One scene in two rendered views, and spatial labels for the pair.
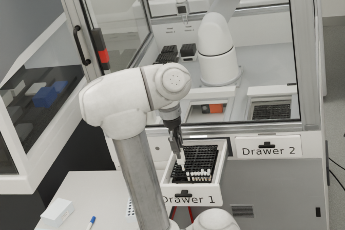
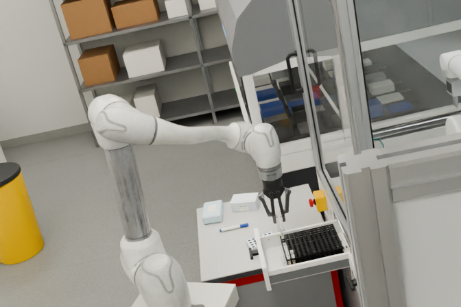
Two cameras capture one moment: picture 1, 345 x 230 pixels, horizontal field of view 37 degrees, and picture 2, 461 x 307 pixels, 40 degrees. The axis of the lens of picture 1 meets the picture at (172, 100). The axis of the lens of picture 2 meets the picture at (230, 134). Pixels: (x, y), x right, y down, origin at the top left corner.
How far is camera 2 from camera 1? 2.21 m
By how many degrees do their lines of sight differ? 63
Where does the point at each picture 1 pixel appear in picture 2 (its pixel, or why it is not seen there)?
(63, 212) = (243, 204)
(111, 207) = (265, 228)
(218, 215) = (158, 263)
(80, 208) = (258, 212)
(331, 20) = not seen: outside the picture
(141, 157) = (111, 168)
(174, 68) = (103, 114)
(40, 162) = (285, 158)
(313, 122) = not seen: hidden behind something
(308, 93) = not seen: hidden behind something
